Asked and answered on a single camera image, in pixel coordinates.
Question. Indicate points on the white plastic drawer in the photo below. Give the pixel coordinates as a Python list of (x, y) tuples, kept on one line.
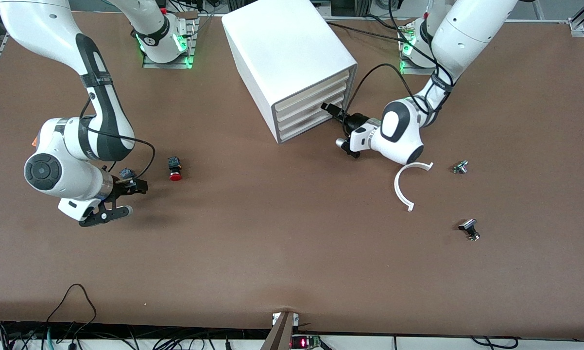
[(311, 102), (311, 88), (304, 127)]

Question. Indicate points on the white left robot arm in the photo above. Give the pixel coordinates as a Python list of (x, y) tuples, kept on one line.
[(467, 29)]

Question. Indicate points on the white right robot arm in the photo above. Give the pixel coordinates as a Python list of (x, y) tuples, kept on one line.
[(49, 29)]

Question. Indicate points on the yellow push button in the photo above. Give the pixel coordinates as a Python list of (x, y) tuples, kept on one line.
[(127, 173)]

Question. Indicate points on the red push button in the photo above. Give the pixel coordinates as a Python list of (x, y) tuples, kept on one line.
[(175, 176)]

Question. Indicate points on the white drawer cabinet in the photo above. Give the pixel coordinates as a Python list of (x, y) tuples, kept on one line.
[(282, 43)]

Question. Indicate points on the black button with square cap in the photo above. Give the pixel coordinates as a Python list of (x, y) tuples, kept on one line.
[(468, 225)]

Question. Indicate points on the chrome metal fitting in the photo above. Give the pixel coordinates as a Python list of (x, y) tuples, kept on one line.
[(460, 167)]

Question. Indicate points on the device with red light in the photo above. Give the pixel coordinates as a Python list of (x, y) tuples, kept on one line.
[(304, 342)]

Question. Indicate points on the aluminium right arm base plate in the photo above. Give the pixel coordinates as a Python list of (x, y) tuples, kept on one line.
[(151, 64)]

